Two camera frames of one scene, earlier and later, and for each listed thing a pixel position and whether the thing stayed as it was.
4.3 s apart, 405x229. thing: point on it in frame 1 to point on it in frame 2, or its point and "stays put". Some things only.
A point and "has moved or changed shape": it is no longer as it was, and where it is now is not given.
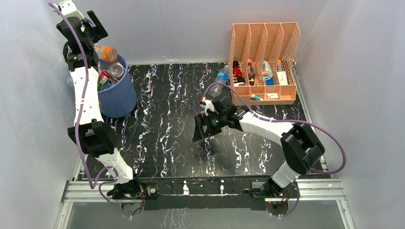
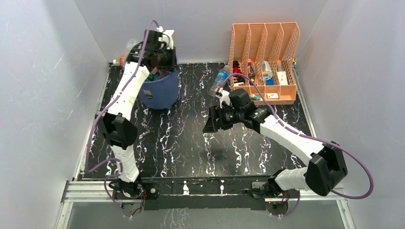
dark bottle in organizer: x=251 y=75 stays put
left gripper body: x=90 y=31 to x=166 y=58
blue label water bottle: x=222 y=77 stays put
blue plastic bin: x=120 y=101 has moved or changed shape
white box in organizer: x=282 y=78 stays put
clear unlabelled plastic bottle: x=69 y=81 to x=131 y=43
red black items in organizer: x=237 y=72 stays put
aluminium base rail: x=315 y=190 stays put
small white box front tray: x=272 y=96 stays put
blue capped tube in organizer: x=267 y=73 stays put
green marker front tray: x=253 y=97 stays put
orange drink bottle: x=107 y=53 to x=122 y=60
